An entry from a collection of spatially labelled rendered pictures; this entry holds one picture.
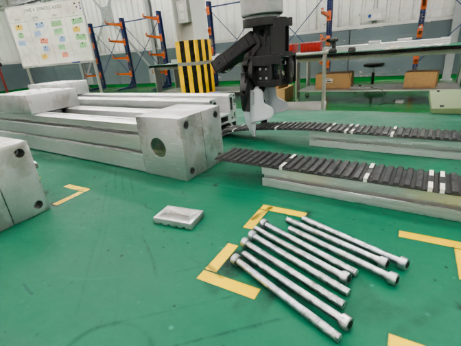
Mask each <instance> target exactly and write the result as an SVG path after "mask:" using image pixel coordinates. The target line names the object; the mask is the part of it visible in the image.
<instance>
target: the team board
mask: <svg viewBox="0 0 461 346"><path fill-rule="evenodd" d="M3 9H4V12H5V15H6V18H7V20H8V25H9V27H10V31H11V33H12V37H13V39H14V43H15V45H16V49H17V51H18V54H19V58H20V61H21V64H22V67H23V69H26V70H27V74H28V76H29V81H30V83H31V84H34V81H33V79H32V75H31V72H30V70H29V68H34V67H49V66H57V65H72V64H80V63H89V62H91V63H92V62H93V66H94V69H95V74H96V77H97V82H98V86H99V91H100V93H103V89H102V84H101V80H100V77H99V71H98V68H97V63H96V62H97V61H96V58H95V53H94V50H93V44H92V41H91V36H90V32H89V29H88V24H87V20H86V15H85V12H84V6H83V3H82V0H59V1H50V2H44V3H34V4H29V5H19V6H14V7H8V8H3Z"/></svg>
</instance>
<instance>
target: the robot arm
mask: <svg viewBox="0 0 461 346"><path fill-rule="evenodd" d="M240 6H241V17H242V18H243V19H245V20H243V28H245V29H248V28H253V31H249V32H248V33H247V34H245V35H244V36H243V37H241V38H240V39H239V40H238V41H237V42H236V43H234V44H233V45H231V46H230V47H229V48H228V49H227V50H226V51H224V52H223V53H221V54H220V55H218V56H217V57H216V58H215V59H214V60H213V61H212V62H211V66H212V68H213V70H214V72H215V73H227V72H229V71H230V70H231V69H233V67H234V66H235V65H237V64H238V63H240V62H241V61H242V60H244V61H243V62H242V64H241V81H240V89H239V90H240V98H241V106H242V111H243V112H244V117H245V120H246V123H247V125H248V128H249V131H250V134H251V135H252V136H253V137H256V124H255V122H261V123H264V122H265V123H267V122H270V118H272V116H273V114H276V113H281V112H284V111H286V110H287V107H288V105H287V102H286V101H285V100H282V99H281V98H279V97H278V96H277V94H276V88H275V87H276V86H282V84H291V83H293V81H296V53H293V51H289V26H292V17H286V16H280V15H281V14H282V13H283V0H240ZM293 61H294V75H293ZM255 87H259V88H258V89H255V90H254V88H255Z"/></svg>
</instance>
